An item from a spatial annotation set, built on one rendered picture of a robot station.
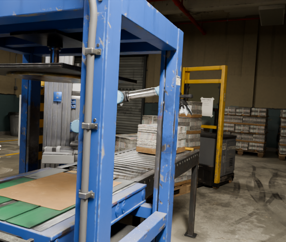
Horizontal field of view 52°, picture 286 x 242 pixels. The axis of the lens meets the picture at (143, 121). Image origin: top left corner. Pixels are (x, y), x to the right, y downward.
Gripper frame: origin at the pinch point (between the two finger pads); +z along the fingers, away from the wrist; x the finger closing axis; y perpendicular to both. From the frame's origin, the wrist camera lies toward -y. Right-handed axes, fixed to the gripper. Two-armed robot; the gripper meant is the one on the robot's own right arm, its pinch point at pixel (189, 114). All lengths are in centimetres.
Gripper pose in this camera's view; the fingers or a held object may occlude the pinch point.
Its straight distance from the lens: 242.6
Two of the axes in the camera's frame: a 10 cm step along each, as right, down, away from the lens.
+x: -5.1, 0.2, -8.6
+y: -7.7, 4.4, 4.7
